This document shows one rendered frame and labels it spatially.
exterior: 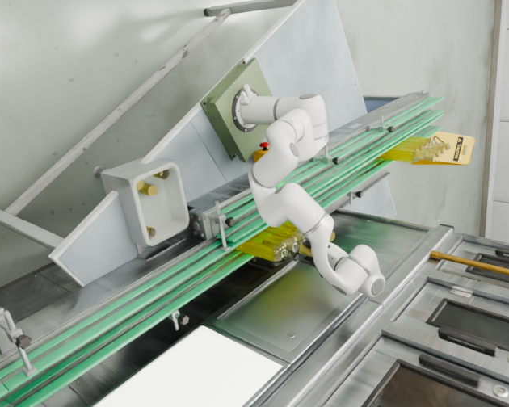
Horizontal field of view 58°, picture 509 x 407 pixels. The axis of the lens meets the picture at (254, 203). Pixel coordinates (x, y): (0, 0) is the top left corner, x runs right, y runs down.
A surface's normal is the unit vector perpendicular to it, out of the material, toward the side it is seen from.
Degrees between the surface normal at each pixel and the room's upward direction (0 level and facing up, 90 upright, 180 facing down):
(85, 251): 0
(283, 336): 90
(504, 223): 90
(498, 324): 90
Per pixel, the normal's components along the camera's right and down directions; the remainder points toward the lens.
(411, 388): -0.13, -0.91
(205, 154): 0.74, 0.17
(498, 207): -0.66, 0.37
